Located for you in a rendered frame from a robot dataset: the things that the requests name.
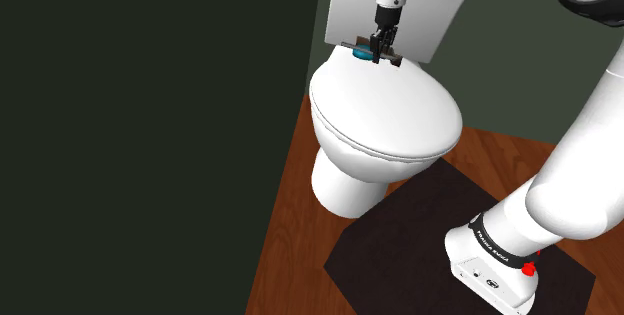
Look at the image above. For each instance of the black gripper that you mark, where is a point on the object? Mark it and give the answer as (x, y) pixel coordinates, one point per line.
(387, 16)

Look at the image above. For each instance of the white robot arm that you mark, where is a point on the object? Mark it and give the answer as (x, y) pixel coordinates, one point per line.
(575, 192)

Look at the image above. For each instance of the brown flat block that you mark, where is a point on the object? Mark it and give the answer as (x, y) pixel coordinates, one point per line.
(396, 61)

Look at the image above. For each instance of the teal round disc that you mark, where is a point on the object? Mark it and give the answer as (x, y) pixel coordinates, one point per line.
(362, 54)

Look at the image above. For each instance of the grey long bar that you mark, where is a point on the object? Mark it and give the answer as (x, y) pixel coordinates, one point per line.
(358, 47)

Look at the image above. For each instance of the white toilet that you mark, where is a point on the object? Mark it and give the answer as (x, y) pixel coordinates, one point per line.
(380, 109)

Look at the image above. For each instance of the dark robot stand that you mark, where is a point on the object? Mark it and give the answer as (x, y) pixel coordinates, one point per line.
(400, 255)

